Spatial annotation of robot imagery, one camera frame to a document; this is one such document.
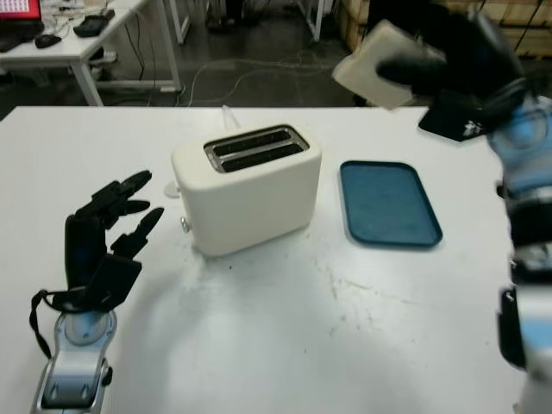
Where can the black handheld controller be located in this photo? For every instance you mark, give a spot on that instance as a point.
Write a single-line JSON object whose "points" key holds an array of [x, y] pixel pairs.
{"points": [[90, 23]]}

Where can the white bread slice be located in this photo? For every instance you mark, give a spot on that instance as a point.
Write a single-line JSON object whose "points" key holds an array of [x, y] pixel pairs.
{"points": [[366, 56]]}

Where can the cream white two-slot toaster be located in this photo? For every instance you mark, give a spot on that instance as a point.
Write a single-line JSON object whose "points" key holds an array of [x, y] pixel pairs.
{"points": [[250, 202]]}

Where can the blue plastic tray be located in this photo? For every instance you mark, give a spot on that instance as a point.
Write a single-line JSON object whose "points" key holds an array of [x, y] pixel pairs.
{"points": [[388, 207]]}

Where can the black laptop with red screen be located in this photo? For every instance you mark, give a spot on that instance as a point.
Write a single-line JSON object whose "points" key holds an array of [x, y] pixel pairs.
{"points": [[17, 28]]}

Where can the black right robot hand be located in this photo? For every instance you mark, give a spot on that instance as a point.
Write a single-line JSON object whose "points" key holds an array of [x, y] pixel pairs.
{"points": [[470, 56]]}

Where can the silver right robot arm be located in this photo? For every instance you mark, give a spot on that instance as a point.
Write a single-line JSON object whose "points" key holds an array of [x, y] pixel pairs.
{"points": [[524, 142]]}

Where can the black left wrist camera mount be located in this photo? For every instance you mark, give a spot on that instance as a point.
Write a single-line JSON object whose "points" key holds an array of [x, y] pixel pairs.
{"points": [[114, 274]]}

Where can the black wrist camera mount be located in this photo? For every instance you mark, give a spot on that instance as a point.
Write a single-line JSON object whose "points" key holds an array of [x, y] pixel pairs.
{"points": [[114, 274], [448, 121]]}

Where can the white office desk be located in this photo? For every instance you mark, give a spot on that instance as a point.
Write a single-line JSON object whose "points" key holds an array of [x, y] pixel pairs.
{"points": [[71, 45]]}

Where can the white desk frame leg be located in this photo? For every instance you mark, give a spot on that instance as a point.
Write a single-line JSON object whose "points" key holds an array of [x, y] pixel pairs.
{"points": [[315, 21], [183, 23]]}

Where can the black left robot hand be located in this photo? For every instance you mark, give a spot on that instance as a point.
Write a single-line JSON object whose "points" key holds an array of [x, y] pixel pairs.
{"points": [[82, 250]]}

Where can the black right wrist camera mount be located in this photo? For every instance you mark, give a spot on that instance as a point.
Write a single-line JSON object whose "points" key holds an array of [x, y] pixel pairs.
{"points": [[448, 121]]}

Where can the black computer mouse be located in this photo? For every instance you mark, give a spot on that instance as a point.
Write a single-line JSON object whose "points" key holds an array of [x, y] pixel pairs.
{"points": [[47, 40]]}

